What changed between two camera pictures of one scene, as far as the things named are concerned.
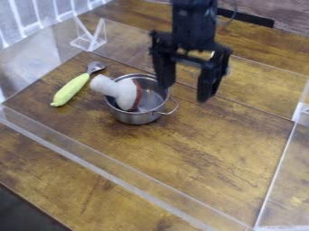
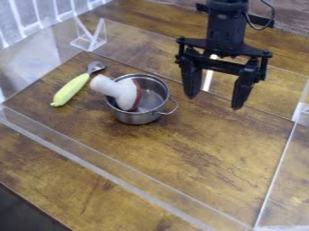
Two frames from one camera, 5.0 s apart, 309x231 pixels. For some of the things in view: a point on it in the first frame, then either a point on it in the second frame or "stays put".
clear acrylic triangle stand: (86, 40) stays put
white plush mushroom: (121, 88) stays put
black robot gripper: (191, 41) -> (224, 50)
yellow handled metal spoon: (74, 84) stays put
